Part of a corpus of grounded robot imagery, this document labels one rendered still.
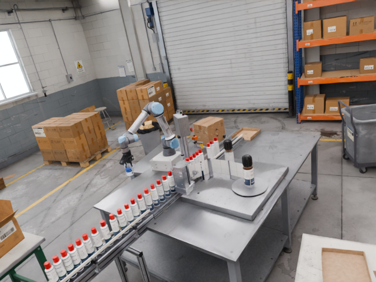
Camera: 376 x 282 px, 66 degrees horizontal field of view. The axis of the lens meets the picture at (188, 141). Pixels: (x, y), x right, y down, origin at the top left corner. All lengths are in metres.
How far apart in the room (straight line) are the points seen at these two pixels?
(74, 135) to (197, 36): 3.65
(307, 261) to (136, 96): 5.38
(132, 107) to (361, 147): 4.65
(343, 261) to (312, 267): 0.19
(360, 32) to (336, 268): 4.69
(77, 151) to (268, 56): 4.48
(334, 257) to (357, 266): 0.12
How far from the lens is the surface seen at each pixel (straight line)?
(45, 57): 8.49
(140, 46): 8.33
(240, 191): 2.49
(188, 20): 7.40
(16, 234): 2.94
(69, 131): 5.86
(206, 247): 2.10
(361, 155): 4.42
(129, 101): 6.81
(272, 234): 3.09
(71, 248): 2.08
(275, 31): 6.78
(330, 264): 2.03
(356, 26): 6.06
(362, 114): 4.79
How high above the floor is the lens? 2.23
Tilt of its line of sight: 21 degrees down
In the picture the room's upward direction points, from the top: 10 degrees counter-clockwise
